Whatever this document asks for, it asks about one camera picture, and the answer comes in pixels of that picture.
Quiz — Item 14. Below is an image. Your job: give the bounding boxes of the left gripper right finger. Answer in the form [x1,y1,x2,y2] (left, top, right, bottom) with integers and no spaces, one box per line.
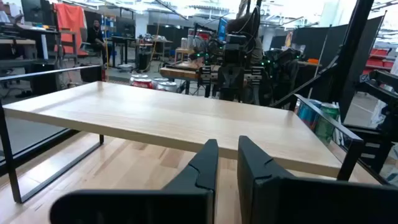
[237,135,398,224]

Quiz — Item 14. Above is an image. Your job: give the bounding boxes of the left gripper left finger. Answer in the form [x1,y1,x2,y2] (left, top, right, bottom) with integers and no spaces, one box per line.
[49,139,220,224]

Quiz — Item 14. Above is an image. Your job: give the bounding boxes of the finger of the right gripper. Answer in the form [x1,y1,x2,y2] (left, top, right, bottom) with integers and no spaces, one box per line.
[231,68,246,102]
[218,68,233,101]

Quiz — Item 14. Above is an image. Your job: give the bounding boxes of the green Sprite can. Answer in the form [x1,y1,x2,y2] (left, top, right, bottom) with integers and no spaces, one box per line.
[314,102,341,146]

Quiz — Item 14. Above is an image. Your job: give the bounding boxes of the wooden workbench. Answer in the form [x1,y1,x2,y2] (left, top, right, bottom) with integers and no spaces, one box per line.
[159,60,224,96]

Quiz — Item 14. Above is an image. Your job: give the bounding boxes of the small wooden stool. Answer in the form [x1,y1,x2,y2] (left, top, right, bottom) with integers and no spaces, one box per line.
[174,47,196,65]

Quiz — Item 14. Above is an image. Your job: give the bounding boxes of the blue screen monitor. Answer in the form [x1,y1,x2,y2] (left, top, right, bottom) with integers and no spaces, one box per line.
[216,17,229,43]

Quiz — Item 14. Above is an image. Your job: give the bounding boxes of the silver Diet Coke can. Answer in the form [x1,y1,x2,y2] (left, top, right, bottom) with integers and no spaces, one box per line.
[155,81,178,93]

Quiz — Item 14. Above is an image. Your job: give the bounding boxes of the black partition panel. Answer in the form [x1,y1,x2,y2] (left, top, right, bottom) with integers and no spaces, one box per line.
[292,14,386,94]

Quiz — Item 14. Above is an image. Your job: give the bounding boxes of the black trash bin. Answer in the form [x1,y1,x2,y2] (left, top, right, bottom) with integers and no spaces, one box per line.
[136,50,152,72]

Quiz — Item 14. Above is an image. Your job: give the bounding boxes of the black desk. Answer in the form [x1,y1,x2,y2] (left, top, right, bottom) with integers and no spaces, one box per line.
[109,34,137,68]

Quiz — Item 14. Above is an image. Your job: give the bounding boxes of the red storage bins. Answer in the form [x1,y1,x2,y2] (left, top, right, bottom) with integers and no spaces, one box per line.
[363,47,397,75]

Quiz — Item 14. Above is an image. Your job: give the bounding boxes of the black red case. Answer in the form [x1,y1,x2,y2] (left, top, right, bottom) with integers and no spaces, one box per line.
[79,64,103,83]

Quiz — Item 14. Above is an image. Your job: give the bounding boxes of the orange cloth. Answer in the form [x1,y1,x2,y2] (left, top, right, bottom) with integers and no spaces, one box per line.
[53,2,89,57]

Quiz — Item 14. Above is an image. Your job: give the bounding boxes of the black speaker box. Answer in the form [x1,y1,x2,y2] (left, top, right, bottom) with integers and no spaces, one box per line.
[29,62,59,96]

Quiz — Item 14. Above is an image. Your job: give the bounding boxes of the black monitor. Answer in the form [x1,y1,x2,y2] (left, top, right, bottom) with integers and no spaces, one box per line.
[20,0,54,26]

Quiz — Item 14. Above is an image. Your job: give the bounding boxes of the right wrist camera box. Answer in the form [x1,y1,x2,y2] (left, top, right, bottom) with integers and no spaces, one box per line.
[226,33,248,45]

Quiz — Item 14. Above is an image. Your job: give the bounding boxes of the black aluminium rig frame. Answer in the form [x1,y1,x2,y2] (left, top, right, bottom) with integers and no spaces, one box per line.
[269,0,398,187]

